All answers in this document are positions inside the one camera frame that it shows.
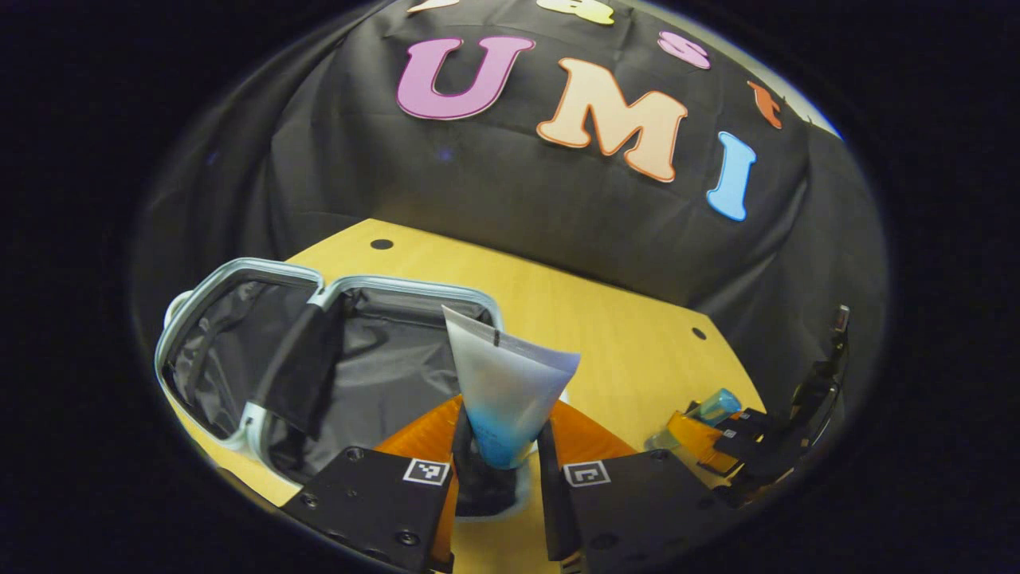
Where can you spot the clear bottle with blue cap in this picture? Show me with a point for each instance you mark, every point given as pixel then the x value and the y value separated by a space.
pixel 717 405

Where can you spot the black backdrop cloth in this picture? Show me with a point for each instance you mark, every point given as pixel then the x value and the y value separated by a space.
pixel 518 215

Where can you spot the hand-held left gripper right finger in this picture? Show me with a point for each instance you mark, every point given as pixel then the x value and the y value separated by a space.
pixel 629 510

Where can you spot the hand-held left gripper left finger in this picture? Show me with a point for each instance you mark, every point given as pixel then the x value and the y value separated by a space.
pixel 366 502

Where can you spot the white and blue cream tube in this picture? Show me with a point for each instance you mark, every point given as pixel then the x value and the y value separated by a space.
pixel 510 383

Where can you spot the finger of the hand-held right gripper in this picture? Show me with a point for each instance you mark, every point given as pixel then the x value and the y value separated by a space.
pixel 705 446
pixel 751 422

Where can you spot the light blue suitcase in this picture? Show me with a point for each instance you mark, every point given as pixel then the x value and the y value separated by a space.
pixel 382 375

